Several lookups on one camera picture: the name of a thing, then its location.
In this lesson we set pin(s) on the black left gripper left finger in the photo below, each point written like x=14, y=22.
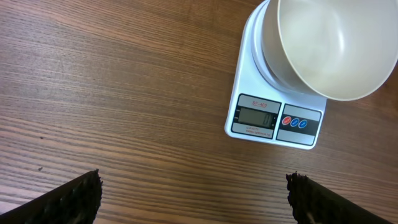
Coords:
x=77, y=201

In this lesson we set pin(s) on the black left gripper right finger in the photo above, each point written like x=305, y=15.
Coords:
x=314, y=203

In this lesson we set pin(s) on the white digital kitchen scale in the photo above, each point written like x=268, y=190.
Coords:
x=261, y=108

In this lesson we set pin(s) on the white bowl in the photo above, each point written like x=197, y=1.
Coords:
x=340, y=49

